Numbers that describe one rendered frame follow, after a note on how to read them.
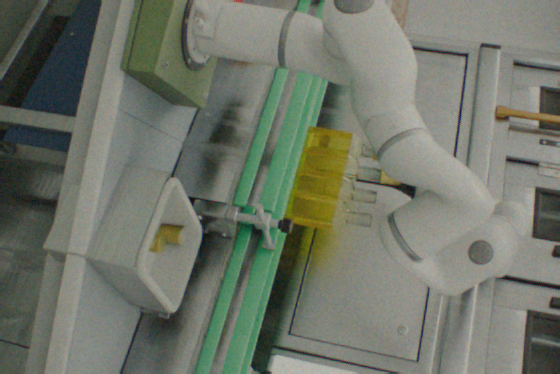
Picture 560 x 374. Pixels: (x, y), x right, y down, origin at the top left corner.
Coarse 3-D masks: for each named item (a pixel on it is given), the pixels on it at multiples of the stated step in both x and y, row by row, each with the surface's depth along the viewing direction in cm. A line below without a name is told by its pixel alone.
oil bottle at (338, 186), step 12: (300, 168) 131; (300, 180) 130; (312, 180) 129; (324, 180) 129; (336, 180) 129; (348, 180) 129; (312, 192) 128; (324, 192) 128; (336, 192) 127; (348, 192) 128; (348, 204) 130
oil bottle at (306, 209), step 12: (300, 192) 128; (288, 204) 127; (300, 204) 127; (312, 204) 126; (324, 204) 126; (336, 204) 126; (288, 216) 128; (300, 216) 126; (312, 216) 125; (324, 216) 125; (336, 216) 125; (348, 216) 126; (324, 228) 129; (336, 228) 127
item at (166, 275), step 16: (176, 192) 101; (160, 208) 94; (176, 208) 106; (192, 208) 107; (160, 224) 112; (176, 224) 112; (192, 224) 111; (144, 240) 91; (192, 240) 114; (144, 256) 90; (160, 256) 113; (176, 256) 113; (192, 256) 113; (144, 272) 91; (160, 272) 111; (176, 272) 111; (160, 288) 110; (176, 288) 110; (176, 304) 108
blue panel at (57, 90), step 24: (96, 0) 148; (72, 24) 145; (96, 24) 144; (72, 48) 141; (48, 72) 138; (72, 72) 137; (48, 96) 134; (72, 96) 133; (24, 144) 128; (48, 144) 128
